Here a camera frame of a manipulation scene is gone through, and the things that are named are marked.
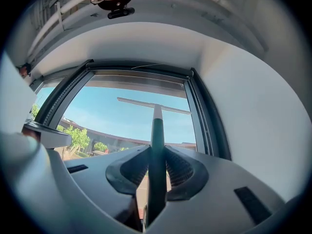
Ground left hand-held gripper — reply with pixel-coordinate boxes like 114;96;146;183
0;52;73;149

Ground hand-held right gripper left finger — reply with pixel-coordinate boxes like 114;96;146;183
105;145;152;196

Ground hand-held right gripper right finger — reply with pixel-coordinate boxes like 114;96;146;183
165;145;210;202

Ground green handled white squeegee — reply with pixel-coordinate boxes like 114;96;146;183
117;97;192;227

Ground clear window glass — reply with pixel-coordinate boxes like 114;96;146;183
31;85;197;161

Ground green trees outside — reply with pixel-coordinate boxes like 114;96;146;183
31;103;130;156

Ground brown building outside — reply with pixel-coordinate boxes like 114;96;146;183
57;117;197;159

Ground white ceiling pipe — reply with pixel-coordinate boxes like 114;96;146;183
59;0;98;14
26;7;98;58

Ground dark roller blind housing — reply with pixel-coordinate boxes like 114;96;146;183
85;59;195;78

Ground dark grey window frame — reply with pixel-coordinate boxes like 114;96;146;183
29;58;232;161

